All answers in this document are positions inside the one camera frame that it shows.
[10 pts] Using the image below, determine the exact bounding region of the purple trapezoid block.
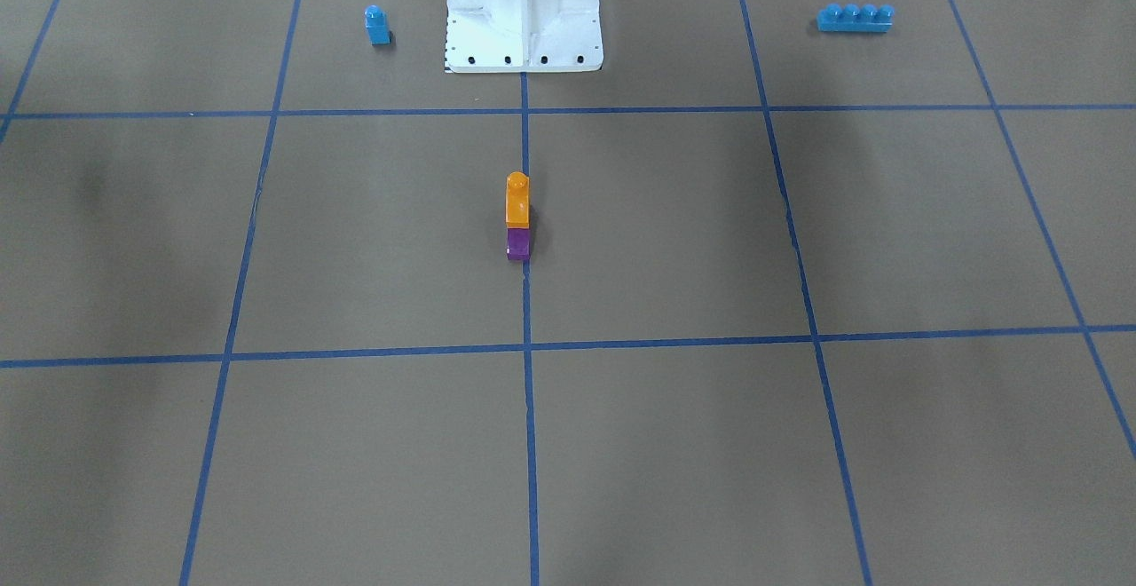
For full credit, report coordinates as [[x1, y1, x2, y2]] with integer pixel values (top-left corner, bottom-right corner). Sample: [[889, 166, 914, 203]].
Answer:
[[506, 227, 532, 262]]

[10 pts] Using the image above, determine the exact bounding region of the orange trapezoid block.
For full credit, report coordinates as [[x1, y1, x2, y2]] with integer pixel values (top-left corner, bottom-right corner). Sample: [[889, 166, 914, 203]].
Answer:
[[506, 170, 531, 229]]

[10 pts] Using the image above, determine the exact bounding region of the small blue block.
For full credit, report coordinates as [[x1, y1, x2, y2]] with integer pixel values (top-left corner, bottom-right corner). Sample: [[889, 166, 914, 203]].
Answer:
[[364, 5, 392, 45]]

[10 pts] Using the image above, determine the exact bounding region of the long blue four-stud block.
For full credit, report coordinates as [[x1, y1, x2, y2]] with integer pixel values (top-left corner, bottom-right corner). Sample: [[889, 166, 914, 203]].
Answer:
[[816, 3, 895, 33]]

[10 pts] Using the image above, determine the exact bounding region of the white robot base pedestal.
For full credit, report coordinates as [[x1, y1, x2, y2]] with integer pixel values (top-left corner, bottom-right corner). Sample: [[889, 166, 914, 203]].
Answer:
[[444, 0, 604, 74]]

